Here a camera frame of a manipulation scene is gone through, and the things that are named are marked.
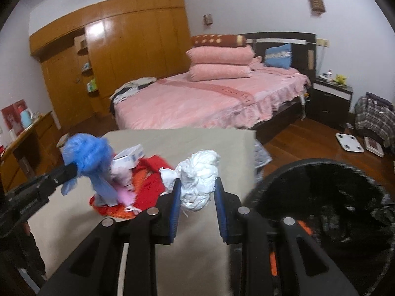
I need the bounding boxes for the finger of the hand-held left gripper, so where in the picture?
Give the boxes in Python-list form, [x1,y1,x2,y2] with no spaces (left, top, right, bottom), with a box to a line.
[31,163,78,192]

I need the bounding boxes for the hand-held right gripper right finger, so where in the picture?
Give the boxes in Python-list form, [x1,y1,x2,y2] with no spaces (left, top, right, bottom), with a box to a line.
[214,178,360,296]

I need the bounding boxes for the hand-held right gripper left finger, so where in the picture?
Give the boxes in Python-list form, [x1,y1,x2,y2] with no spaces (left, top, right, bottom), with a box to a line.
[37,178,182,296]

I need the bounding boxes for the blue plastic bag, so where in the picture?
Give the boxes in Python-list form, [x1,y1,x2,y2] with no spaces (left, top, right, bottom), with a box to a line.
[61,133,120,207]

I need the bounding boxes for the white tissue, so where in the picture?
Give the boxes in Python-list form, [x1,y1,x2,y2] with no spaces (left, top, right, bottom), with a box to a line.
[159,150,221,213]

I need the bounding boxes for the red cloth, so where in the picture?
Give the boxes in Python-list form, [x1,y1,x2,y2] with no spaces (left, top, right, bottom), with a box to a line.
[133,156,171,212]

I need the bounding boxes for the orange foam net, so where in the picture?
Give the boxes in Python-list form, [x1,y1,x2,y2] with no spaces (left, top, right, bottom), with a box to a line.
[89,173,161,221]

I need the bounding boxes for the black trash bin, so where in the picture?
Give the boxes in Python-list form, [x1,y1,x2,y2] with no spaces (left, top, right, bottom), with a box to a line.
[254,158,395,296]

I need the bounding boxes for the wooden sideboard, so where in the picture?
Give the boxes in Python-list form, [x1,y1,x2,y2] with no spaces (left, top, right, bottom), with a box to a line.
[0,111,60,193]

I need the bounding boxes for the pink plastic wrapper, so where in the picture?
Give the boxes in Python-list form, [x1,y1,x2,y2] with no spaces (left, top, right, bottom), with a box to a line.
[109,163,138,206]

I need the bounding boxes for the light blue kettle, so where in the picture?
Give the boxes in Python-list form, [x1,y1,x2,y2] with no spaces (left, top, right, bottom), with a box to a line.
[19,111,34,129]

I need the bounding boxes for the small white box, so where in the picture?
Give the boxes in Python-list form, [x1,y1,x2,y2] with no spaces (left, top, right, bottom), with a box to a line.
[112,144,145,170]

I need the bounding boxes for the red box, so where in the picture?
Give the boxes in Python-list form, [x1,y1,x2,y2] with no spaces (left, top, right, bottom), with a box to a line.
[0,99,28,136]

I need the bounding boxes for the white garment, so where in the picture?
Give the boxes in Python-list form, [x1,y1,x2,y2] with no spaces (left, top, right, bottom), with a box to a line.
[113,81,141,104]

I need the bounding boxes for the pink covered bed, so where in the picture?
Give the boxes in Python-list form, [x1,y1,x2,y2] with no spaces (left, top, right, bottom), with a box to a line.
[110,65,313,144]

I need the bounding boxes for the black garment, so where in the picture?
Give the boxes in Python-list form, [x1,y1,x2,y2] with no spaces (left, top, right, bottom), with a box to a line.
[109,78,156,116]

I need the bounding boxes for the pink pillow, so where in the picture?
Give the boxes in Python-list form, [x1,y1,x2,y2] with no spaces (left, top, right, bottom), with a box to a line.
[188,63,253,82]
[186,45,255,66]

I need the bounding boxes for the wooden wardrobe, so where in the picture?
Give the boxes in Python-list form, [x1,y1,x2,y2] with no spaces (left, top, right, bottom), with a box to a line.
[29,0,192,130]

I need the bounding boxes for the white bathroom scale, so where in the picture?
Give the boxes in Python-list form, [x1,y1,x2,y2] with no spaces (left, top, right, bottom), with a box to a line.
[335,133,365,153]

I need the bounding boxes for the dark nightstand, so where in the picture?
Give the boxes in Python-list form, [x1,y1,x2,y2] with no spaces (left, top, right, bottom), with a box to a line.
[307,78,354,130]

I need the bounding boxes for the flat book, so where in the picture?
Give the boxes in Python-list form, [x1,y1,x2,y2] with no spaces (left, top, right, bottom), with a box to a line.
[364,136,385,158]

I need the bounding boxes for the blue pillow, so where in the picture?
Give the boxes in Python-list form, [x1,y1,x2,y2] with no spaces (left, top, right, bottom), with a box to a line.
[263,43,293,70]

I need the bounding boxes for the brown dotted bolster pillow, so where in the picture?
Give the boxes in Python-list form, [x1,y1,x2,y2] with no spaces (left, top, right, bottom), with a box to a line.
[191,34,248,49]

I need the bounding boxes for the plaid garment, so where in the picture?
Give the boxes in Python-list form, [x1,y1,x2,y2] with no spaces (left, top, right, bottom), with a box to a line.
[353,94,395,148]

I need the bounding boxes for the dark wooden headboard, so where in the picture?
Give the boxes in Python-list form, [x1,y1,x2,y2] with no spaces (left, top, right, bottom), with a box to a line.
[239,32,318,82]

